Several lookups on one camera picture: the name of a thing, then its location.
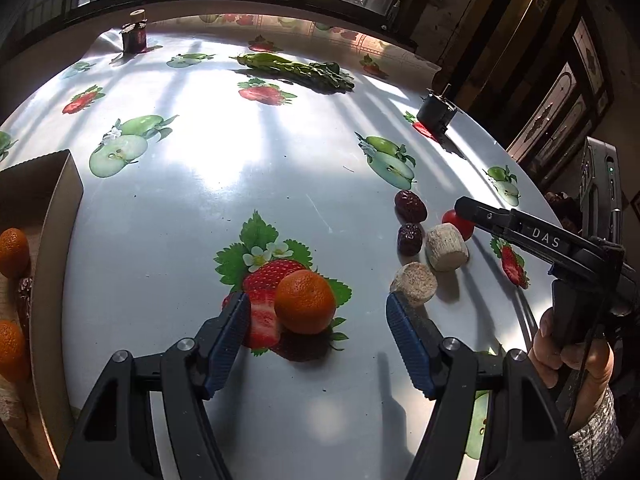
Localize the dark red date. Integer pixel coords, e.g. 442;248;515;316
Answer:
395;189;427;224
397;222;423;255

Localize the small dark corked jar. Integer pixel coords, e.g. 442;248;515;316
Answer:
120;9;148;55

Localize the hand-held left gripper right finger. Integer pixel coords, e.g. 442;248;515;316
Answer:
386;292;581;480

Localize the person's right forearm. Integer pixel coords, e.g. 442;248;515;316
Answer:
567;390;628;480

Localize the beige fibrous cylinder chunk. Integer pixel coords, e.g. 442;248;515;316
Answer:
390;261;438;308

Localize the green leafy vegetable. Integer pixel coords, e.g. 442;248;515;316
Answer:
230;51;356;95

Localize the carved wooden door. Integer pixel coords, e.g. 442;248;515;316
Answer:
507;0;616;186

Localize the medium orange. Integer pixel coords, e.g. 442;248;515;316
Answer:
274;269;336;335

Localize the brown cardboard box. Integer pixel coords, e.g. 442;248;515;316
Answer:
0;149;84;480

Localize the person's right hand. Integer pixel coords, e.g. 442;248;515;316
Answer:
529;307;615;431

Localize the red tomato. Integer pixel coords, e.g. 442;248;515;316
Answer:
442;209;475;241

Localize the black metal device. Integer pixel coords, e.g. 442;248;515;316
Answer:
416;84;458;133

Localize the large beige fibrous chunk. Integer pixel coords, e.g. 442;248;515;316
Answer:
425;224;470;272

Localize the dark brown heap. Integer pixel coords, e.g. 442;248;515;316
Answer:
545;191;583;226

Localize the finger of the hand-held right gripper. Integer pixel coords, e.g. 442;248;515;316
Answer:
454;196;598;281

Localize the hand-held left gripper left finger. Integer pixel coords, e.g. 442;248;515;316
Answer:
59;291;252;480

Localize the large orange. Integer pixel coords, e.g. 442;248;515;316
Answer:
0;320;28;381

